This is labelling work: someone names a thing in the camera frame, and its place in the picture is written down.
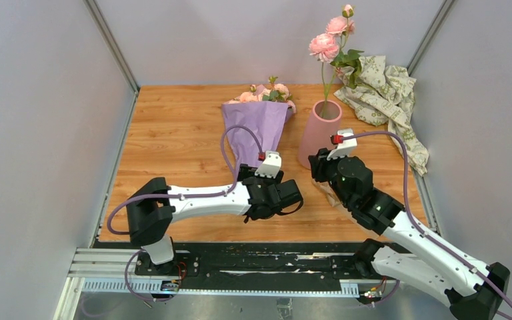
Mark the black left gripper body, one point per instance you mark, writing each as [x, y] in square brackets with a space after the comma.
[247, 172]

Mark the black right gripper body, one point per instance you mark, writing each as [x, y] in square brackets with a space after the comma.
[326, 170]

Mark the beige ribbon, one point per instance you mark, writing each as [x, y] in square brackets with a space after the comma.
[331, 197]

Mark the pink cylindrical vase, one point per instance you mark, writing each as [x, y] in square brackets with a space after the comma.
[323, 121]

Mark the purple flower bouquet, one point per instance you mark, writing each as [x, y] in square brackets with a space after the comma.
[255, 119]

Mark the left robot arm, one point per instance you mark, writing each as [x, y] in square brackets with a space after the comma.
[152, 209]

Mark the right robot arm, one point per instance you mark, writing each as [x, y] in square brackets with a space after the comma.
[469, 287]

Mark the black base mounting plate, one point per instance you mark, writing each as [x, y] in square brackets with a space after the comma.
[282, 267]

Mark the crumpled green patterned cloth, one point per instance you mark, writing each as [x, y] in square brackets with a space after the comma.
[383, 94]

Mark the pink rose stem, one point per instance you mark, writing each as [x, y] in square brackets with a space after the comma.
[328, 49]

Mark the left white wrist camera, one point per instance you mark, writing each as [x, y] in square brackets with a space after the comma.
[270, 164]

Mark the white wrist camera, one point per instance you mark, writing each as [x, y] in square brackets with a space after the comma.
[270, 164]
[344, 144]

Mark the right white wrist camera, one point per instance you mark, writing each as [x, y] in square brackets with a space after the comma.
[344, 144]

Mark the aluminium rail frame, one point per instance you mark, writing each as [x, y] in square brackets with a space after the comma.
[106, 268]

